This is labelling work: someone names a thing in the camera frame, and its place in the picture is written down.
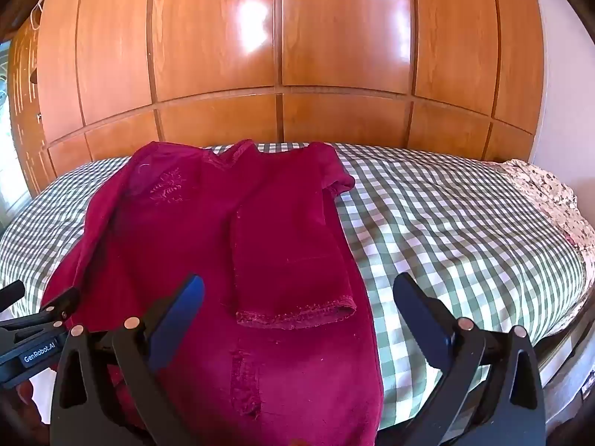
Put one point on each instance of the floral pillow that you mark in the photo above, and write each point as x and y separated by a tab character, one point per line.
544	186

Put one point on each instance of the green checkered bed sheet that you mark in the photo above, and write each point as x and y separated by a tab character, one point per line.
441	223

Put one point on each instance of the crimson shirt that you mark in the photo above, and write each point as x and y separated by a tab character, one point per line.
186	223

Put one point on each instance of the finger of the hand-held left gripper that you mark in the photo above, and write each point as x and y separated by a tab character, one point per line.
11	295
60	304

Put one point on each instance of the white hanger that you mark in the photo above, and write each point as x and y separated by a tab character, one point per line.
33	11

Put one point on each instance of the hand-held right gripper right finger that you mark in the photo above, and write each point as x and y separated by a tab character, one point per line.
420	323

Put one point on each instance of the wooden wardrobe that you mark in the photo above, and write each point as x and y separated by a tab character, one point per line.
325	32

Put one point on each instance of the wooden bed frame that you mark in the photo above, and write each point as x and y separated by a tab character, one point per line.
567	371

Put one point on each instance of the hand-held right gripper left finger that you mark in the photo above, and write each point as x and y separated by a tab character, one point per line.
179	323

